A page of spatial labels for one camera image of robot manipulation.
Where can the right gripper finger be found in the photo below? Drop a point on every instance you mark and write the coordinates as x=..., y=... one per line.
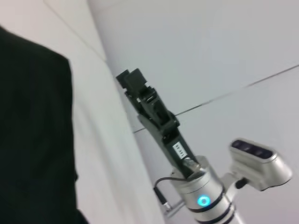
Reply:
x=121, y=80

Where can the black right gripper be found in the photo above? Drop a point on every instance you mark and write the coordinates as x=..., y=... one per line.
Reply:
x=172, y=144

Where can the black t-shirt with FREE print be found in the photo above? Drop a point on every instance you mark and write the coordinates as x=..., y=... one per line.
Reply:
x=35, y=140

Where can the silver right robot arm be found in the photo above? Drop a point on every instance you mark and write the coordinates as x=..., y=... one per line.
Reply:
x=210, y=200

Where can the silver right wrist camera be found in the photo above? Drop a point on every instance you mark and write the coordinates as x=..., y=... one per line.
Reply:
x=261, y=163

